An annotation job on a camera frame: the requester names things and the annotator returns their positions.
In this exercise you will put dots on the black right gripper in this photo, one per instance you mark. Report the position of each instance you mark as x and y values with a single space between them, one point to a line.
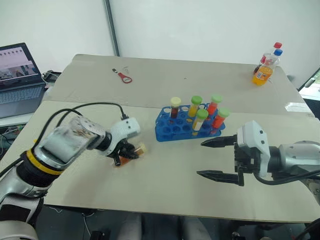
247 158

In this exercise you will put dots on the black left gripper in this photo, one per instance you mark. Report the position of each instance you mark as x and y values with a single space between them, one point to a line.
119 155

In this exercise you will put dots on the orange test tube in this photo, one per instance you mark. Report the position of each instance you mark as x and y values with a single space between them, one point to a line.
142 148

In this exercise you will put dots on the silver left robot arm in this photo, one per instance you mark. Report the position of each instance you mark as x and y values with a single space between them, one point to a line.
62 147

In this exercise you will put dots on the blue test tube rack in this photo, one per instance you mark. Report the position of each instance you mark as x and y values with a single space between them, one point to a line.
170 135

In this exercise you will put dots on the orange-red tube, green cap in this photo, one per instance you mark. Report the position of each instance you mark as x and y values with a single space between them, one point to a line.
223 112
216 98

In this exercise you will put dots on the pale yellow tube, green cap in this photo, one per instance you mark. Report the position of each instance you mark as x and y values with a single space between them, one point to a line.
202 113

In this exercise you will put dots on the dark red tube, yellow cap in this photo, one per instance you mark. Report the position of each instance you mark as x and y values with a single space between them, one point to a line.
175 101

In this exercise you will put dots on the red bottle opener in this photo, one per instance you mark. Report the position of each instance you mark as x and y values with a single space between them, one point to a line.
125 78

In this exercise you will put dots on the small metal clip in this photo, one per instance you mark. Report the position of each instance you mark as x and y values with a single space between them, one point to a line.
125 69

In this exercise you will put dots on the small black object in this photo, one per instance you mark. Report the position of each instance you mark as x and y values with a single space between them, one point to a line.
114 70

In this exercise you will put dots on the clear tape patch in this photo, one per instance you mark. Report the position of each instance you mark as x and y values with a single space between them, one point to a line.
297 107

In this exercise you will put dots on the orange soda bottle, blue cap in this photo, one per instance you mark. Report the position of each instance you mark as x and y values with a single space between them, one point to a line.
262 75

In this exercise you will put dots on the white and green machine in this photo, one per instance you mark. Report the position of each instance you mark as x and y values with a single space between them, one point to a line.
311 85

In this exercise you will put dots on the grey open laptop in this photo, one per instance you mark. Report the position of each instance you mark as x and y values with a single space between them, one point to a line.
17 92

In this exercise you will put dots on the cola bottle, red cap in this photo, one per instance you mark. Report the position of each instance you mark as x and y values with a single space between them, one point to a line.
277 45

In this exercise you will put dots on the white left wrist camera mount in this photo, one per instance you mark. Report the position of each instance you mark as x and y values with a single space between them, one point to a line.
126 127

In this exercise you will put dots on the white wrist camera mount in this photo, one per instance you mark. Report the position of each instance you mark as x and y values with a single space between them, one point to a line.
126 127
252 136

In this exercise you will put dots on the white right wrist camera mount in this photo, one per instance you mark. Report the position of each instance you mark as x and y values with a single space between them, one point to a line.
252 136

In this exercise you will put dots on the grey vertical wall pole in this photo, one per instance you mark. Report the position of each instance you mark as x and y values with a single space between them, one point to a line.
111 25

